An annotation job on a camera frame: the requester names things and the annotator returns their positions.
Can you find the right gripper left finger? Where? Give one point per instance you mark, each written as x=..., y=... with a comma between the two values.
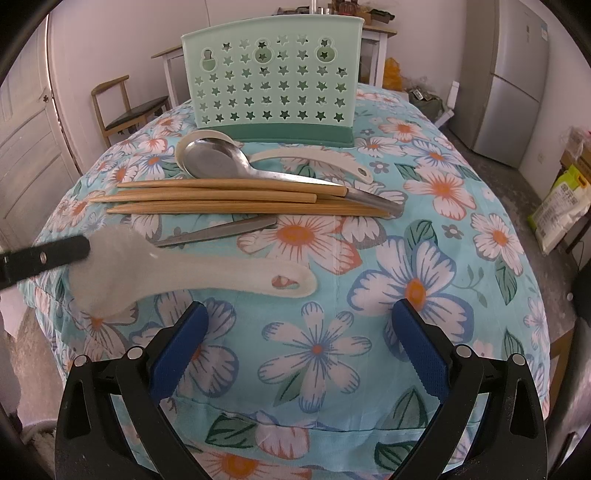
x=90, y=443

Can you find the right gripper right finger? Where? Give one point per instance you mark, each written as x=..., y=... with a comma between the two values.
x=489, y=423

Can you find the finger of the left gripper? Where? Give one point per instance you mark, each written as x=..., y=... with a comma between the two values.
x=19, y=265

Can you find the white plastic rice paddle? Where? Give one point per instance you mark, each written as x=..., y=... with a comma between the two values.
x=123, y=267

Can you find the wooden chopstick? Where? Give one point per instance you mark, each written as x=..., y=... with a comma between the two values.
x=325, y=207
x=242, y=184
x=141, y=195

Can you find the steel ladle spoon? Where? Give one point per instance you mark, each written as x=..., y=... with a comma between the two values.
x=218, y=159

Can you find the wooden chopstick bottom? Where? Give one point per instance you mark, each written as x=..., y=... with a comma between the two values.
x=325, y=207

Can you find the wooden chopstick top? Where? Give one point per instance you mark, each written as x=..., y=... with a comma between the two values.
x=242, y=184

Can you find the white wooden door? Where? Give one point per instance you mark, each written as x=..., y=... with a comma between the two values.
x=36, y=166

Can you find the wooden chair black seat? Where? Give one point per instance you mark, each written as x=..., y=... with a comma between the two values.
x=132, y=117

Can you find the white rice bag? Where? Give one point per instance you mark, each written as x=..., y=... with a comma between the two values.
x=565, y=204

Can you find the floral blue tablecloth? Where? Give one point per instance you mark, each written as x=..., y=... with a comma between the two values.
x=320, y=388

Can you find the green plastic utensil holder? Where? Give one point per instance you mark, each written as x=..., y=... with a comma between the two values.
x=277, y=79

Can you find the grey refrigerator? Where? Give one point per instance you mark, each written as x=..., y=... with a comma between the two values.
x=502, y=81

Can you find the yellow plastic bag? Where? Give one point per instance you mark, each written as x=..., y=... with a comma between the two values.
x=392, y=79

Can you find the white frame wooden table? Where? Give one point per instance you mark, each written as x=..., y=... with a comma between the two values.
x=377, y=36

